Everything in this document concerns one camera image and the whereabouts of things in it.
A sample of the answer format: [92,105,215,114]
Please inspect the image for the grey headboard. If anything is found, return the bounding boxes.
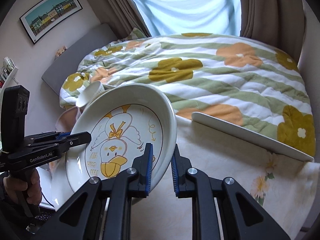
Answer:
[42,23,117,95]

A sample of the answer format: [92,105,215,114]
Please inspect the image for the brown curtain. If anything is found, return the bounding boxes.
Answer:
[240,0,305,62]
[87,0,151,38]

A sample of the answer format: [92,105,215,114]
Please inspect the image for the brown curtain right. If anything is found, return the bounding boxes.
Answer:
[240,0,305,62]

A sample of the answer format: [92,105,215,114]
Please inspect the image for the light blue sheer curtain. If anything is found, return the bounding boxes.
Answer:
[133,0,241,36]

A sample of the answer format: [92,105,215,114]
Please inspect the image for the white rectangular tray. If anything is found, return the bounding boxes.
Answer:
[191,112,315,162]

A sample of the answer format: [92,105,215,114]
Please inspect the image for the white wall shelf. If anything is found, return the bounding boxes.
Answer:
[1,57,18,90]

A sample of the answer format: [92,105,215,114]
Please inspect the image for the cream floral tablecloth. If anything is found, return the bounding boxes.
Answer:
[42,115,320,240]

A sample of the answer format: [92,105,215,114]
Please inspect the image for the person's left hand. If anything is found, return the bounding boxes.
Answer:
[3,170,42,206]

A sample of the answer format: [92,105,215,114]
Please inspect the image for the duck cartoon plate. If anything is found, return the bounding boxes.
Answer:
[65,84,177,192]

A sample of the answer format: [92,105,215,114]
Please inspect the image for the framed city picture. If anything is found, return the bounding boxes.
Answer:
[20,0,82,44]

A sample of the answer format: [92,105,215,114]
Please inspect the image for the white ribbed bowl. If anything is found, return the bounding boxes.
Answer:
[75,81,115,108]

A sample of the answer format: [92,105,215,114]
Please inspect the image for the brown curtain left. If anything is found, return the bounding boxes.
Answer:
[87,0,151,38]

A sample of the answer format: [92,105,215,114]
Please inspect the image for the white plate under stack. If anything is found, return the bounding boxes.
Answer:
[36,154,73,211]

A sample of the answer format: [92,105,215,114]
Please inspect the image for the floral striped quilt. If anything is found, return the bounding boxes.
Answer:
[60,29,316,156]

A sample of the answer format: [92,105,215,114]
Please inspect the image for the small toy on headboard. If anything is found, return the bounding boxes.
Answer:
[55,46,67,58]

